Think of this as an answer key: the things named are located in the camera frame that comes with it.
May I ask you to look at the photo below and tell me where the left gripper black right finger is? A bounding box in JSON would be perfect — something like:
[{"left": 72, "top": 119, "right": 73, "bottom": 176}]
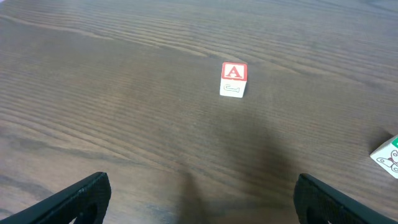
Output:
[{"left": 293, "top": 173, "right": 397, "bottom": 224}]

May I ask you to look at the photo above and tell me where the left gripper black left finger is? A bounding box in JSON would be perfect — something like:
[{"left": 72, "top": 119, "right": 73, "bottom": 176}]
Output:
[{"left": 1, "top": 172, "right": 111, "bottom": 224}]

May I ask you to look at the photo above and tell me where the red letter A block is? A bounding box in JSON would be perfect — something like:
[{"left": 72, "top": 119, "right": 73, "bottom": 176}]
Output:
[{"left": 220, "top": 62, "right": 248, "bottom": 98}]

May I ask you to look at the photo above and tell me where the green letter wooden block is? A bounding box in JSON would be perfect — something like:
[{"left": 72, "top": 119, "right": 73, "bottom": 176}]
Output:
[{"left": 369, "top": 135, "right": 398, "bottom": 179}]

